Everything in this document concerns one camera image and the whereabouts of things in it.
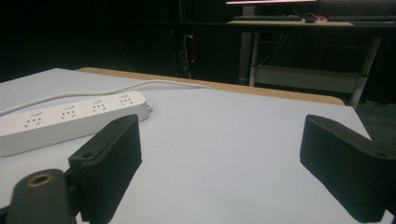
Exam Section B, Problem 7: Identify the white power strip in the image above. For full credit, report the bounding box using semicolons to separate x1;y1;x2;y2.
0;90;152;158

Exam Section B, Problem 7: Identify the black keyboard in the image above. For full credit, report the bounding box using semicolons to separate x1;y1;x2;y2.
232;14;304;22
326;15;396;22

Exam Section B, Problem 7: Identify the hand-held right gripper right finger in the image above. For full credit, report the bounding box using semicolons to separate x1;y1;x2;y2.
299;114;396;224

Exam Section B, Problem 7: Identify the white hanging cable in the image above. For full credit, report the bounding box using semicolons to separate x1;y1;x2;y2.
182;34;194;79

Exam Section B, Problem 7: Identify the wooden desk with metal legs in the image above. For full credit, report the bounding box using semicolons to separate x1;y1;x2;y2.
226;19;396;109

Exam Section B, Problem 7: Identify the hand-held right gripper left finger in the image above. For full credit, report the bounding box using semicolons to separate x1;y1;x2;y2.
68;114;143;224

